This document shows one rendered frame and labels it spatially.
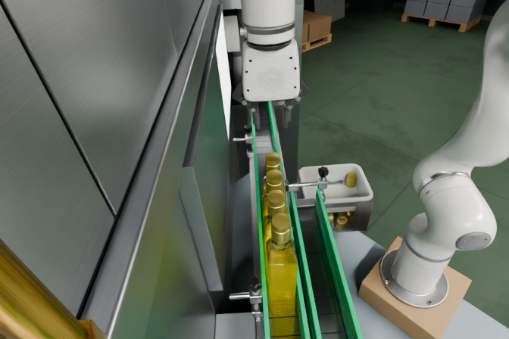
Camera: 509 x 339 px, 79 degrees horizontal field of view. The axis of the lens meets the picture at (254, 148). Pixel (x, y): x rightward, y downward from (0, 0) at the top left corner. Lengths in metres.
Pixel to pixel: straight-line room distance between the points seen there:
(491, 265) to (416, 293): 1.36
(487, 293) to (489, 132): 1.67
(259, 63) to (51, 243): 0.41
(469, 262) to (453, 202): 1.61
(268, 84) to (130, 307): 0.40
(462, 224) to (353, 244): 0.57
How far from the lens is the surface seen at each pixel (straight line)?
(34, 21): 0.22
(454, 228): 0.76
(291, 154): 1.92
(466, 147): 0.73
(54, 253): 0.21
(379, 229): 2.31
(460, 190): 0.80
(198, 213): 0.49
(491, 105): 0.69
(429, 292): 1.11
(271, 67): 0.53
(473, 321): 1.24
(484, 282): 2.32
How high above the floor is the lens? 1.76
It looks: 38 degrees down
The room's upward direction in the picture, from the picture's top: 4 degrees counter-clockwise
